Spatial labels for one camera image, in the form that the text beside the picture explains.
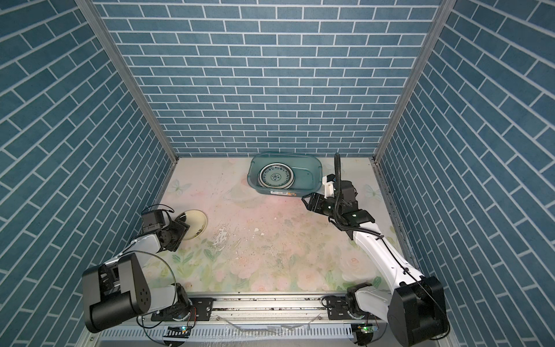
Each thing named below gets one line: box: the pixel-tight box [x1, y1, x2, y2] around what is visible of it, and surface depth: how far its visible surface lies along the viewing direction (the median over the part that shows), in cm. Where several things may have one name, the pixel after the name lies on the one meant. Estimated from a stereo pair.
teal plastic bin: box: [247, 151, 324, 198], surface depth 112 cm
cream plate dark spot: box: [184, 209, 209, 241], surface depth 96 cm
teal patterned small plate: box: [257, 161, 296, 190], surface depth 110 cm
